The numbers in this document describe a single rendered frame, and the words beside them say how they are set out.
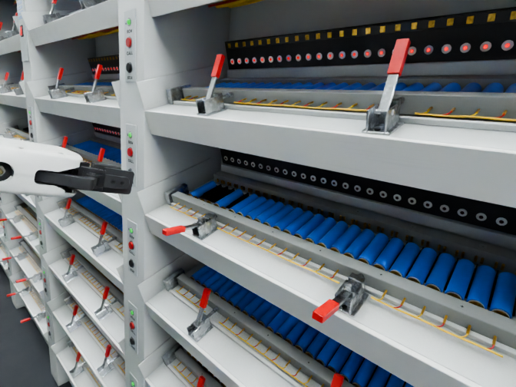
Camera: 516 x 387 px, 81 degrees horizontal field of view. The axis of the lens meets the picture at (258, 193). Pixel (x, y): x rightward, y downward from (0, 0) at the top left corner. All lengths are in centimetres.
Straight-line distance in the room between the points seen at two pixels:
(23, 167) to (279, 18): 49
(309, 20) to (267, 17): 10
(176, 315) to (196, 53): 53
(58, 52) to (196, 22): 70
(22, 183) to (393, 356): 41
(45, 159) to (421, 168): 37
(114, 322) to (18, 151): 72
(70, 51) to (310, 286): 114
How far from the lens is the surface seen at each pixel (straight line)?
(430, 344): 38
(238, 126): 42
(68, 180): 38
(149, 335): 80
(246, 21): 72
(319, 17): 61
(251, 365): 58
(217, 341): 62
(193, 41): 68
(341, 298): 36
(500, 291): 43
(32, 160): 38
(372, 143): 32
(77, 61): 132
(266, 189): 59
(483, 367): 38
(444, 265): 44
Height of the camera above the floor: 118
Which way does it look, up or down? 14 degrees down
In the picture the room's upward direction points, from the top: 5 degrees clockwise
